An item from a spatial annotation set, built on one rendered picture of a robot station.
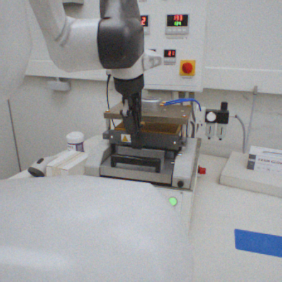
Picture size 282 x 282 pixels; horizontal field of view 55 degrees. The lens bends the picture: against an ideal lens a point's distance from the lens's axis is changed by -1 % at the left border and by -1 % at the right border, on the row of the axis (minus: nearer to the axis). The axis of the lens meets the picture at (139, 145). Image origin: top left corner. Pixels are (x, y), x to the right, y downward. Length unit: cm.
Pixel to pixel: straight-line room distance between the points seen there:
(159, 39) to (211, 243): 71
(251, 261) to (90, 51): 69
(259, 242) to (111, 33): 74
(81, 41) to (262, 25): 101
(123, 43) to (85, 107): 135
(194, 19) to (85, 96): 100
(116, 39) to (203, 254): 63
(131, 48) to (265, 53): 96
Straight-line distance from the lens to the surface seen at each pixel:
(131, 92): 66
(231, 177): 121
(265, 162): 128
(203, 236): 92
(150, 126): 91
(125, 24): 53
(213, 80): 139
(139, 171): 80
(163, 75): 104
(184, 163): 80
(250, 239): 95
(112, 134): 89
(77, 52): 54
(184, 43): 102
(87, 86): 179
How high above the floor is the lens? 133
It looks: 21 degrees down
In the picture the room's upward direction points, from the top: straight up
